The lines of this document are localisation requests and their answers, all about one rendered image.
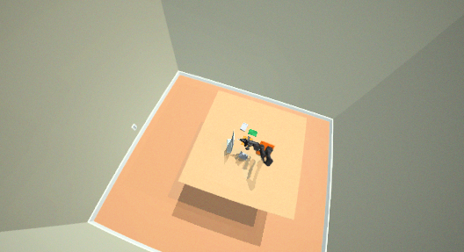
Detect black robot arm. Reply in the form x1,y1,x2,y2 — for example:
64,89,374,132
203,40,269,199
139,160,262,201
245,141,273,167

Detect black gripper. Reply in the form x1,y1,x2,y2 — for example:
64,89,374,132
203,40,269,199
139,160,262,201
240,136,254,147

